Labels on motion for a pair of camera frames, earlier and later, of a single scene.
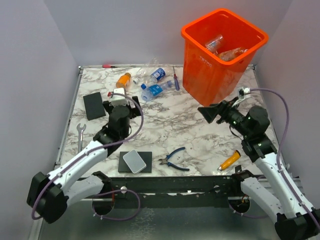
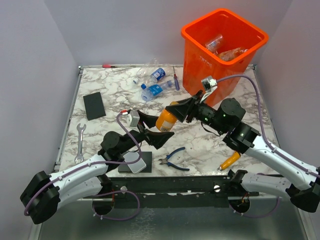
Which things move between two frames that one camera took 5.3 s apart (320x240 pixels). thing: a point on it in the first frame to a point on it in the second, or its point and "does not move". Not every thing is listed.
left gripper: x=134 y=112 to x=157 y=139
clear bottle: x=214 y=45 does not move
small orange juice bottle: x=122 y=81 to x=166 y=121
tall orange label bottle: x=232 y=54 does not move
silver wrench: x=80 y=131 does not move
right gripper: x=225 y=108 to x=185 y=107
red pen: x=106 y=66 does not move
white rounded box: x=134 y=161 does not move
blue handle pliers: x=165 y=160 does not move
